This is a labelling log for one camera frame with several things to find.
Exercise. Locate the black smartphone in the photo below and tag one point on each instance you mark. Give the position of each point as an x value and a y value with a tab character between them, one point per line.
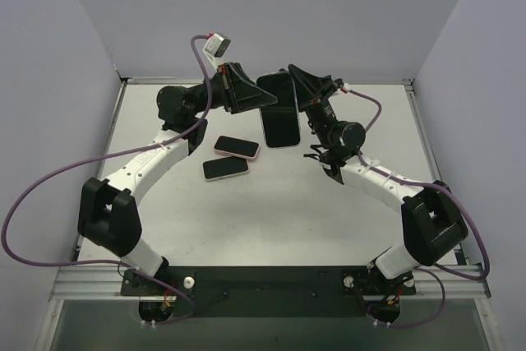
279	84

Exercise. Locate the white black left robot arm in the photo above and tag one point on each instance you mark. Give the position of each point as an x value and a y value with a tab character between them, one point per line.
109	215

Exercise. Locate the phone in pink case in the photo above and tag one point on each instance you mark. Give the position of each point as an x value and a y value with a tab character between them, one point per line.
227	145

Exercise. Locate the clear phone case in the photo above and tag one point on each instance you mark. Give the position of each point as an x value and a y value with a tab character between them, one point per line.
281	126

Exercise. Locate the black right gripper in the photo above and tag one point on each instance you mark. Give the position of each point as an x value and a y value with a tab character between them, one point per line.
316	94

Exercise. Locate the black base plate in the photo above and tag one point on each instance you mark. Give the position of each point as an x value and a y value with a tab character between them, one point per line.
262	291

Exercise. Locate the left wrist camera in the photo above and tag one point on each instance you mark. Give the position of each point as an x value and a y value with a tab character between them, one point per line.
215	47

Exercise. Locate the aluminium front rail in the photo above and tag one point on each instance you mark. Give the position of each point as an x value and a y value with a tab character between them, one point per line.
111	283

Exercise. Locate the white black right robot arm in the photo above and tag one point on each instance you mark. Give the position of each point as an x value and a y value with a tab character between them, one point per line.
432	224

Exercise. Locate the phone in beige case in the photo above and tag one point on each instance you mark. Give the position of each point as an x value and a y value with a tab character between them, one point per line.
225	167

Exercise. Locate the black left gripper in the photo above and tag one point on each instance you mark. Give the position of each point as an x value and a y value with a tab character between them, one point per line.
229	88

